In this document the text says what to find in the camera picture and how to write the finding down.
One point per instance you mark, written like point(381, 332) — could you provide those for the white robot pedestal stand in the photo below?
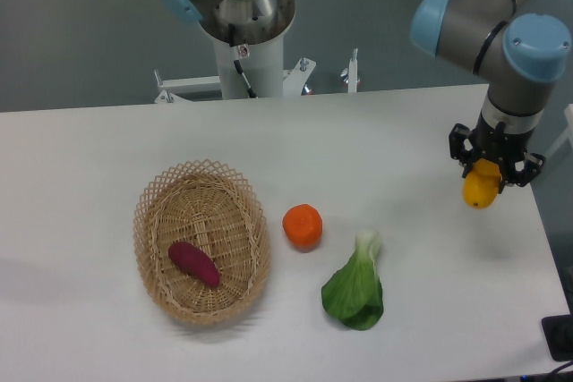
point(244, 71)

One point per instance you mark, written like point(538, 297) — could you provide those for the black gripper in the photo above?
point(517, 167)

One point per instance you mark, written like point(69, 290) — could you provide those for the woven wicker basket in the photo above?
point(209, 206)

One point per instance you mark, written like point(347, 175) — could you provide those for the purple sweet potato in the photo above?
point(194, 262)

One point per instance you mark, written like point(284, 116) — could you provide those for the yellow mango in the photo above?
point(481, 184)

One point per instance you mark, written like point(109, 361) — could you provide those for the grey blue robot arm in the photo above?
point(521, 57)

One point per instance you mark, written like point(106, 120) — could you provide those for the orange persimmon fruit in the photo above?
point(303, 227)

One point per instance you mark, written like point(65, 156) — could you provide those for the black device at edge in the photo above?
point(558, 335)

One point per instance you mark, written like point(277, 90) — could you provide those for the green bok choy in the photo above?
point(354, 294)

